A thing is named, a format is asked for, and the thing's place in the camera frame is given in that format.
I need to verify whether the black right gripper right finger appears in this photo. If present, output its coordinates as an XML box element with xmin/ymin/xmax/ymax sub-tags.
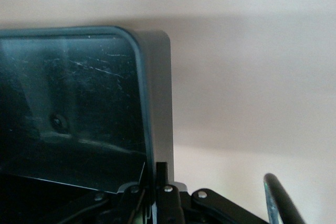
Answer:
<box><xmin>162</xmin><ymin>161</ymin><xmax>270</xmax><ymax>224</ymax></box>

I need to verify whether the brown table mat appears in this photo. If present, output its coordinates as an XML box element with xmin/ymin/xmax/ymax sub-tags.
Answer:
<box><xmin>0</xmin><ymin>0</ymin><xmax>336</xmax><ymax>224</ymax></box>

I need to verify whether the black plastic box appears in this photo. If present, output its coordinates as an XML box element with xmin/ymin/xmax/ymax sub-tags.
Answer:
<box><xmin>0</xmin><ymin>26</ymin><xmax>176</xmax><ymax>197</ymax></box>

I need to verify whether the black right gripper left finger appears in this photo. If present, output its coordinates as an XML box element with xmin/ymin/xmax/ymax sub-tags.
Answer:
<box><xmin>99</xmin><ymin>161</ymin><xmax>163</xmax><ymax>224</ymax></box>

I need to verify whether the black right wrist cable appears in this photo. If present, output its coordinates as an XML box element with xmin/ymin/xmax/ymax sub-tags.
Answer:
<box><xmin>263</xmin><ymin>173</ymin><xmax>306</xmax><ymax>224</ymax></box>

